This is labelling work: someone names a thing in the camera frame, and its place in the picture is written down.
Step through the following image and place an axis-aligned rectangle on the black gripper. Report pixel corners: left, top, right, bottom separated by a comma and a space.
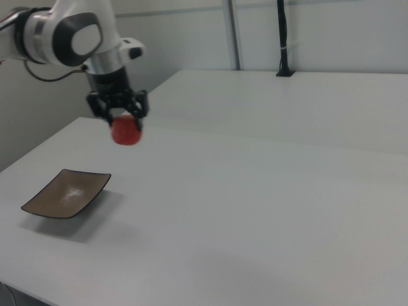
85, 65, 150, 132

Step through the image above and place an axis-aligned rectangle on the red apple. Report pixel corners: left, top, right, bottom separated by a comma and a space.
110, 115, 144, 147

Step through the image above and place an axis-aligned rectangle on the square brown ceramic plate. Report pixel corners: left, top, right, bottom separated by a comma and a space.
20, 168, 112, 221

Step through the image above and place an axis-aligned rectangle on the black pole with clamp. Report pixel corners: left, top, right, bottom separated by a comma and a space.
275, 0, 296, 78

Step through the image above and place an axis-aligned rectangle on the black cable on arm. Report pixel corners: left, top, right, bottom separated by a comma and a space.
24, 59, 89, 83

